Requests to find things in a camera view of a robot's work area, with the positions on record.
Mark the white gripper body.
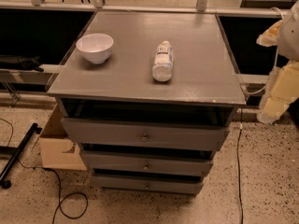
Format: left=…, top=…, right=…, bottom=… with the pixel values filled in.
left=278, top=0, right=299, bottom=61

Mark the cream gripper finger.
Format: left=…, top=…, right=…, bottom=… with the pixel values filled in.
left=256, top=21, right=282, bottom=47
left=257, top=61, right=299, bottom=124

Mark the grey bottom drawer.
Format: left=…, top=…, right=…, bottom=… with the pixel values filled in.
left=93, top=175, right=203, bottom=195

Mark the grey drawer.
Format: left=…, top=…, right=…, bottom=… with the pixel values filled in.
left=81, top=151, right=213, bottom=176
left=93, top=175, right=203, bottom=195
left=61, top=118, right=229, bottom=151

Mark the grey drawer cabinet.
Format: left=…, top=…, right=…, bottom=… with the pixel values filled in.
left=49, top=11, right=246, bottom=184

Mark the grey top drawer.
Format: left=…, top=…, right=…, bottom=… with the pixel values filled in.
left=61, top=118, right=229, bottom=151

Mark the grey middle drawer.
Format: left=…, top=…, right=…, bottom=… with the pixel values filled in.
left=81, top=151, right=213, bottom=176

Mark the white plastic bottle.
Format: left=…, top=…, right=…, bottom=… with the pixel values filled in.
left=152, top=41, right=173, bottom=82

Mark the white ceramic bowl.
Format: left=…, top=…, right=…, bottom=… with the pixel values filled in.
left=76, top=34, right=114, bottom=63

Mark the cardboard box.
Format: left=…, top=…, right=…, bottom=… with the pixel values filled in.
left=38, top=105, right=87, bottom=171

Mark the black cloth bundle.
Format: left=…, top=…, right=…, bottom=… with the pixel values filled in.
left=0, top=55, right=44, bottom=72

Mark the black metal stand bar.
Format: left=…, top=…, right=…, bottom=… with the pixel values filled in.
left=0, top=123, right=42, bottom=189

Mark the white hanging cable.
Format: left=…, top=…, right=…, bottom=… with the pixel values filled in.
left=241, top=7, right=285, bottom=96

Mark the black floor cable right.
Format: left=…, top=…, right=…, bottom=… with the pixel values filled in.
left=236, top=107, right=244, bottom=224

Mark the black floor cable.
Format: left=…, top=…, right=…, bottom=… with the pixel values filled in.
left=0, top=118, right=89, bottom=224
left=236, top=107, right=244, bottom=224

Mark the black floor cable left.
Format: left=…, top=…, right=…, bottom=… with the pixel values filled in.
left=0, top=118, right=89, bottom=224

